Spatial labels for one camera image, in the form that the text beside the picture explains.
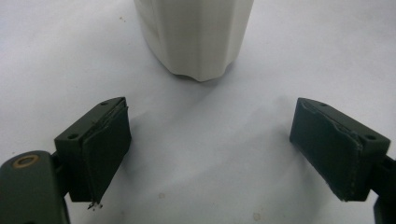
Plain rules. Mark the cream pump bottle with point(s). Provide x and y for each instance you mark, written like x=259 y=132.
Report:
x=196 y=34

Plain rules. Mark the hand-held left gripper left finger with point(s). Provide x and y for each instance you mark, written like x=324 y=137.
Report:
x=102 y=155

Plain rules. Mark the white table sheet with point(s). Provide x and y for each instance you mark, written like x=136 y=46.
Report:
x=211 y=149

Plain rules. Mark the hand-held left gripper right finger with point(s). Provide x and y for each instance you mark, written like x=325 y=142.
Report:
x=336 y=152

